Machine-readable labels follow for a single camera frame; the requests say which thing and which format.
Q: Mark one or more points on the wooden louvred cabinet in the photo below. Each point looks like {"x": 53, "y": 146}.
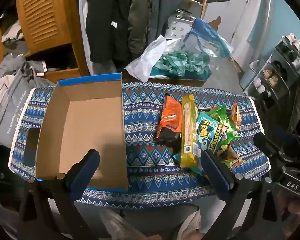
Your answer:
{"x": 45, "y": 12}

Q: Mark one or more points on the person's right hand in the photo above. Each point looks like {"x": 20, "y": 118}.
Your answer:
{"x": 297, "y": 211}

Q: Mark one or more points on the small orange yellow snack packet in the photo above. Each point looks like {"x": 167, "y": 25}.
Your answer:
{"x": 236, "y": 116}

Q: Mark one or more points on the dark hanging jacket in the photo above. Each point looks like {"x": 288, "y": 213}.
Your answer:
{"x": 105, "y": 25}

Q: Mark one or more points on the grey cloth bag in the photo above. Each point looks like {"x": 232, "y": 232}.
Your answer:
{"x": 10, "y": 110}

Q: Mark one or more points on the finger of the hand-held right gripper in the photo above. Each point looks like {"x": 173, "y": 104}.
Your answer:
{"x": 265, "y": 142}

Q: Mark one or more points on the blue patterned tablecloth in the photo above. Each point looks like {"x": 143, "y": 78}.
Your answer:
{"x": 145, "y": 160}

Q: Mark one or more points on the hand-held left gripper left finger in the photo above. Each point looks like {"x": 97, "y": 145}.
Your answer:
{"x": 86, "y": 172}

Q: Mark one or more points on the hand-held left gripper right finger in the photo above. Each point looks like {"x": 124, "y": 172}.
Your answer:
{"x": 215, "y": 172}

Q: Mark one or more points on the white plastic bag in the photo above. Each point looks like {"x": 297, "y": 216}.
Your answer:
{"x": 145, "y": 60}

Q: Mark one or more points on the teal snack packet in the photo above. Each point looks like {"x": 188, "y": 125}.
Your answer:
{"x": 207, "y": 135}

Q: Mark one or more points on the grey clothes pile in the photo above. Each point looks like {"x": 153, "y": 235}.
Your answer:
{"x": 12, "y": 37}

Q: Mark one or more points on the blue-rimmed cardboard box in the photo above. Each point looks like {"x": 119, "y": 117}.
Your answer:
{"x": 82, "y": 130}

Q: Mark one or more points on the blue plastic bag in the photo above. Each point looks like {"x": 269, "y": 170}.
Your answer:
{"x": 207, "y": 35}

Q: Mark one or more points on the teal plastic heap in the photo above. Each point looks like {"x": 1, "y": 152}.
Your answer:
{"x": 182, "y": 65}

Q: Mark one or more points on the long yellow snack packet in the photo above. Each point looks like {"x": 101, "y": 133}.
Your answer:
{"x": 188, "y": 135}

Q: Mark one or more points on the shoe rack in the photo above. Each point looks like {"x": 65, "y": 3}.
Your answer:
{"x": 280, "y": 55}

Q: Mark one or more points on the orange black snack packet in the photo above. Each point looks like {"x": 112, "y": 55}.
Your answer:
{"x": 170, "y": 112}

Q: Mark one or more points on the metal pot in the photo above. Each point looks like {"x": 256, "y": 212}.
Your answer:
{"x": 180, "y": 17}

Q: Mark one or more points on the green snack packet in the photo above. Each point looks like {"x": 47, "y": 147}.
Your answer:
{"x": 227, "y": 130}

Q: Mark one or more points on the olive hanging jacket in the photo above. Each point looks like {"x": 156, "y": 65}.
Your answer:
{"x": 142, "y": 17}

